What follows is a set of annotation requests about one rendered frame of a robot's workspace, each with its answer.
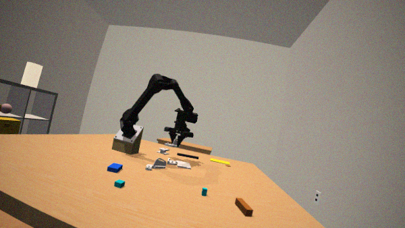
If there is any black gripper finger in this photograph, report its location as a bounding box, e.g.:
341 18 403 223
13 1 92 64
168 133 177 143
177 136 187 147

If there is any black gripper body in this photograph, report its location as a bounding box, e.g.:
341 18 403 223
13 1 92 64
164 120 194 138

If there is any blue rectangular block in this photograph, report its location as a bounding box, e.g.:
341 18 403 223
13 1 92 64
107 163 123 173

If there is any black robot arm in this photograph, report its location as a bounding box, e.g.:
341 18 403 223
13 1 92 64
120 74 198 139

